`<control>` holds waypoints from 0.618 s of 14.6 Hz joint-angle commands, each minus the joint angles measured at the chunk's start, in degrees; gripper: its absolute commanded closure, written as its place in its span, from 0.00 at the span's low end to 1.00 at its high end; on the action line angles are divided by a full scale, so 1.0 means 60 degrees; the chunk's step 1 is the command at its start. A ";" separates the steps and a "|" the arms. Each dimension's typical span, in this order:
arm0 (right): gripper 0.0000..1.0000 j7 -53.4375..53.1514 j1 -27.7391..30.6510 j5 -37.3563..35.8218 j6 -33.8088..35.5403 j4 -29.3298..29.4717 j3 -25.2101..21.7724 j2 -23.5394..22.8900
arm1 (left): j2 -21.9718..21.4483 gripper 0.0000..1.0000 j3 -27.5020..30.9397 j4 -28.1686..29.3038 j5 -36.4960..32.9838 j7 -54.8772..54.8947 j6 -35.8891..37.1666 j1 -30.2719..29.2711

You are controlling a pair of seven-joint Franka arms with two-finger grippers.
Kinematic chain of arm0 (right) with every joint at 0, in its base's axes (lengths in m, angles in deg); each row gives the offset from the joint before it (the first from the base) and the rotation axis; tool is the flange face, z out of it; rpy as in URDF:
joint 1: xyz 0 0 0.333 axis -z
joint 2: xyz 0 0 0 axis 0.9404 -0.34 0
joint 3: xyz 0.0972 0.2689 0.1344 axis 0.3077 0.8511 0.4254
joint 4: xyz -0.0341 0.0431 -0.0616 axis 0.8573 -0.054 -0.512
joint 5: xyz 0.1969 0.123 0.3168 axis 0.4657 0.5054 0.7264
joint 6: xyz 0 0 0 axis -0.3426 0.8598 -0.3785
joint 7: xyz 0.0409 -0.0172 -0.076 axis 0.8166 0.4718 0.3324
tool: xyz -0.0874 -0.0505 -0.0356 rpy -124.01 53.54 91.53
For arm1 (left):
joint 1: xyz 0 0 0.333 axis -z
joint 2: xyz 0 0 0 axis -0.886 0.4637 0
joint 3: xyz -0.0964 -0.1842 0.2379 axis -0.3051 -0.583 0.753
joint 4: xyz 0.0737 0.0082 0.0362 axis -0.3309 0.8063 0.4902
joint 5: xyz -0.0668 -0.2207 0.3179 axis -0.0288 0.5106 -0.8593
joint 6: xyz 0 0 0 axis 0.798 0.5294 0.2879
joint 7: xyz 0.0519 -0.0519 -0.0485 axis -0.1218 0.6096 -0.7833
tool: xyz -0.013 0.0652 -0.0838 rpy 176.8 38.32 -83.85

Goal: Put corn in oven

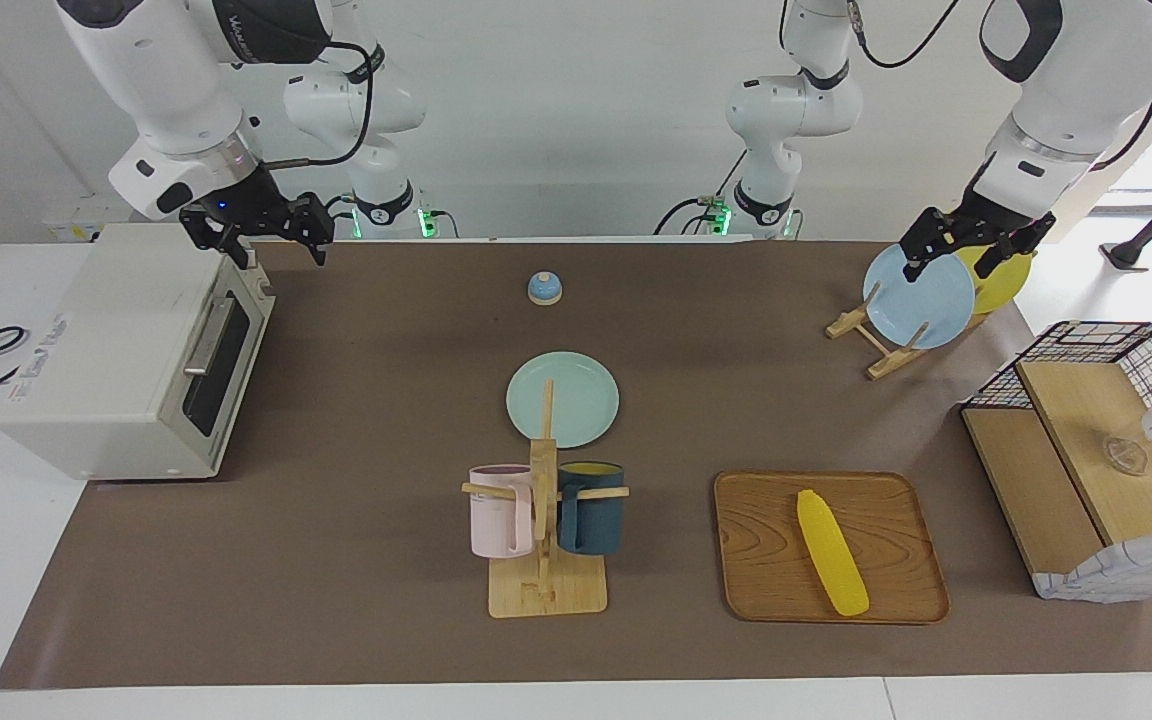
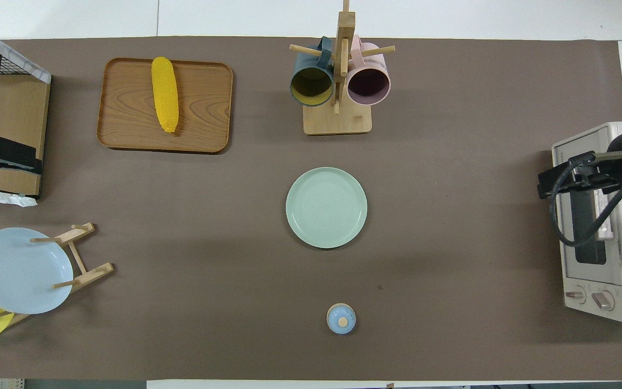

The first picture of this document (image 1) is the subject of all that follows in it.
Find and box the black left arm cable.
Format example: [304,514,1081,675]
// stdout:
[848,0,1152,173]

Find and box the yellow corn cob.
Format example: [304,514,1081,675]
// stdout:
[796,488,871,618]

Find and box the dark blue mug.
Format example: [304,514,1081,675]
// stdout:
[556,460,627,557]

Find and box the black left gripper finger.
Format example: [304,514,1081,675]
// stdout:
[974,240,1015,281]
[899,235,937,284]

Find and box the wooden plate rack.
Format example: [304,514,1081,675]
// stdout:
[825,283,992,382]

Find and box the brown wooden tray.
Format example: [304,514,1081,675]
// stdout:
[713,470,951,626]

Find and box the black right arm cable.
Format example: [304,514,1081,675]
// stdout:
[266,40,377,171]

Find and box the brown table mat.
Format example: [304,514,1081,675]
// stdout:
[0,240,1152,691]

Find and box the glass oven door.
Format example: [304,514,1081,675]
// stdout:
[179,262,277,476]

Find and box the white toaster oven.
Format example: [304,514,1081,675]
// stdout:
[0,222,277,483]

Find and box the black base cable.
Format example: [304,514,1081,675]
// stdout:
[654,148,749,238]

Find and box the yellow plate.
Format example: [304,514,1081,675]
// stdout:
[954,240,1035,316]

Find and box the white checked cloth liner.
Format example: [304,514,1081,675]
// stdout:
[1031,527,1152,604]

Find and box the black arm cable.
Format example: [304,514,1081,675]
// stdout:
[266,40,377,171]
[848,0,1152,173]

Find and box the wooden mug rack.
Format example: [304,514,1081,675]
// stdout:
[461,378,631,619]

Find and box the small clear glass item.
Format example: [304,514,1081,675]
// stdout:
[1101,435,1150,477]

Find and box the light blue plate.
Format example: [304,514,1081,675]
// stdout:
[862,242,977,351]

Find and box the pink mug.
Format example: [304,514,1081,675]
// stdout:
[468,463,537,559]

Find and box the light green plate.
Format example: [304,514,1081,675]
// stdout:
[506,350,621,450]

